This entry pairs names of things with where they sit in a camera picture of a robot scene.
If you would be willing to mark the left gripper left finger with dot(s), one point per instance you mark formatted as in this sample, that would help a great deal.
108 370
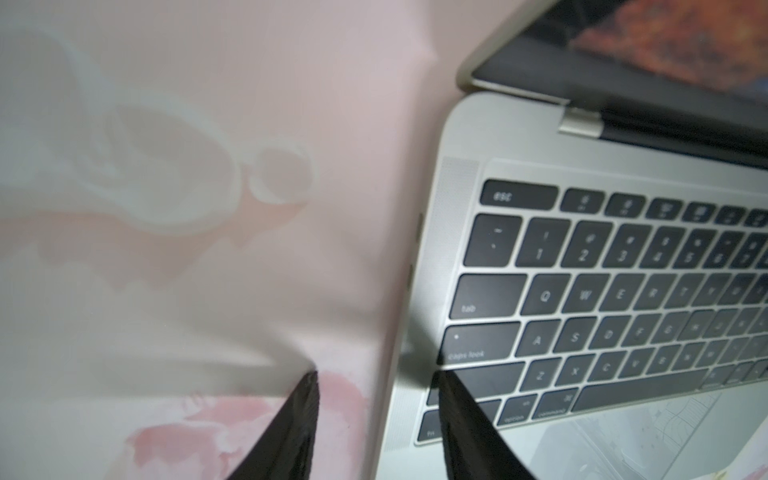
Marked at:
285 448

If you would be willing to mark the silver laptop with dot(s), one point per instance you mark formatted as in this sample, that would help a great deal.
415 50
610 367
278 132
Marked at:
592 258

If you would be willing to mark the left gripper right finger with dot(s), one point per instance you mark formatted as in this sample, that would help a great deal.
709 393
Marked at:
472 447

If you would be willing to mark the pink floral table mat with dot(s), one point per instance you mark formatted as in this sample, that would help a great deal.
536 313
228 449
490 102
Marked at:
200 202

